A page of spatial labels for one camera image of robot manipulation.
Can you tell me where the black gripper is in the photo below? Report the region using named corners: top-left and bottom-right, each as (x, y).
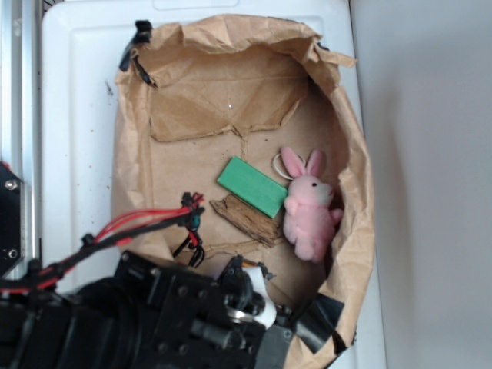
top-left (115, 251), bottom-right (308, 368)

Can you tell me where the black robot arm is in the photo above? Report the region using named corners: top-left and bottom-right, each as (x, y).
top-left (1, 252), bottom-right (294, 368)

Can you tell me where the green rectangular block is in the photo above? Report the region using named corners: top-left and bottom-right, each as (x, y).
top-left (217, 156), bottom-right (288, 218)

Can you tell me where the pink plush bunny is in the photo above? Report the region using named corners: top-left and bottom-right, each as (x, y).
top-left (278, 147), bottom-right (344, 264)

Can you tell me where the brown bark wood piece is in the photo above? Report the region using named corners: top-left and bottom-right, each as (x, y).
top-left (209, 194), bottom-right (281, 248)

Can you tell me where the brown paper bag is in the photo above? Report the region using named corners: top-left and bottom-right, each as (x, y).
top-left (111, 14), bottom-right (376, 369)

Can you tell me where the red and black cable bundle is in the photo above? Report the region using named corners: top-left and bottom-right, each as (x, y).
top-left (0, 191), bottom-right (207, 295)

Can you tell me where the aluminium frame rail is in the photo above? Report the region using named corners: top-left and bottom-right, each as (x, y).
top-left (1, 1), bottom-right (44, 281)

